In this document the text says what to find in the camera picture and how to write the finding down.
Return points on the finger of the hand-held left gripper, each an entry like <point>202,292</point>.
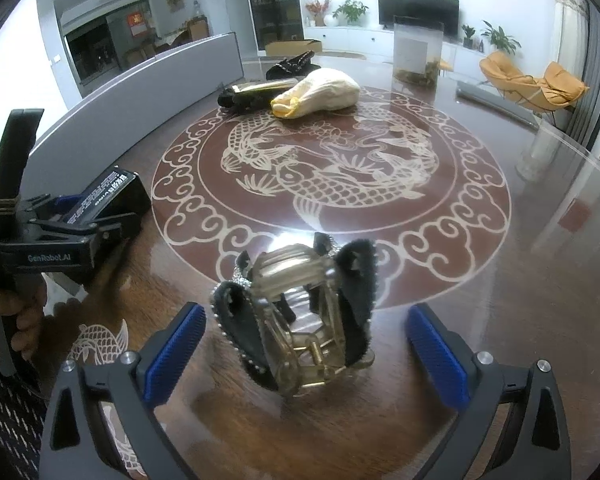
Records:
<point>65,203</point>
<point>115,232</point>

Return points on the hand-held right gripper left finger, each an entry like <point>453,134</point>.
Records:
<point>175,355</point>

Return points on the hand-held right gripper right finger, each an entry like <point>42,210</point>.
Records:
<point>437,360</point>

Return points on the black printed box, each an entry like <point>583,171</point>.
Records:
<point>115,195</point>

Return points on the cream yellow cloth bundle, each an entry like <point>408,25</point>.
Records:
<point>325,90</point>

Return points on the wooden desktop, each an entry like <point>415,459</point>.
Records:
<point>530,285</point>

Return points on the person's left hand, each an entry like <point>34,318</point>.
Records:
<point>22,320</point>

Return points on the dotted dark clothing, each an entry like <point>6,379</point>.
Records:
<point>15,425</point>

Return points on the black gold hair clip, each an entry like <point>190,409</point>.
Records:
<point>245,97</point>

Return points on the red door poster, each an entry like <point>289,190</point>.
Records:
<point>137,22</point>

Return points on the black beaded hair accessory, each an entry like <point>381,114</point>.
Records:
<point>287,65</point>

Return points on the yellow padded stool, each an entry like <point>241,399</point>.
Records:
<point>292,47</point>

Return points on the dark glass display cabinet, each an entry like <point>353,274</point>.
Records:
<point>272,2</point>

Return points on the yellow lounge chair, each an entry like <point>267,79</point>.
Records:
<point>555,87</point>
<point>505,75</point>

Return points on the white round vase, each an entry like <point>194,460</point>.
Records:
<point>330,21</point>

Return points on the red flower bouquet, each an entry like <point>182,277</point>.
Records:
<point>317,9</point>

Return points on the clear jar black lid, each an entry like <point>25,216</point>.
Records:
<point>417,52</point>

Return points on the white television cabinet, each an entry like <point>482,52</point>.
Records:
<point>360,40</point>

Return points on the bushy green potted plant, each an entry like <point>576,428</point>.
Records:
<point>351,11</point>

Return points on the small potted plant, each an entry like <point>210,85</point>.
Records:
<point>468,35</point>

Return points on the long leaved potted plant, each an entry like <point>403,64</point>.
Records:
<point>500,37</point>

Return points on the black flat television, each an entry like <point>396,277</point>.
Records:
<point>417,5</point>

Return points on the covered floor air conditioner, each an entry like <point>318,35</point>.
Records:
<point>567,25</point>

